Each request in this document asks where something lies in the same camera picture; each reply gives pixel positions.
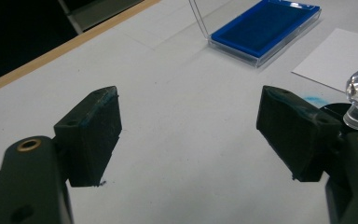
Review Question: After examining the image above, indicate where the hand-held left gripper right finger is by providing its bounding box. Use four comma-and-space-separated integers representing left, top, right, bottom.
255, 85, 343, 183

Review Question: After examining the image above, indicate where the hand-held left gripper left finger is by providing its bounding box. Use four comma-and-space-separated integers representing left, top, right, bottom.
53, 86, 123, 188

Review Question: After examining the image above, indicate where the blue ink pad clear case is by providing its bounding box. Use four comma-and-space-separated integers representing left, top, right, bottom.
188, 0, 323, 68

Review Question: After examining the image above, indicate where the white paper sheet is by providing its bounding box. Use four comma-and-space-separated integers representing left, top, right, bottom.
291, 27, 358, 93

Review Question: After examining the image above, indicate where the white desk frame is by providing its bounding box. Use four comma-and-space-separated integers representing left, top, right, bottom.
57, 0, 85, 35

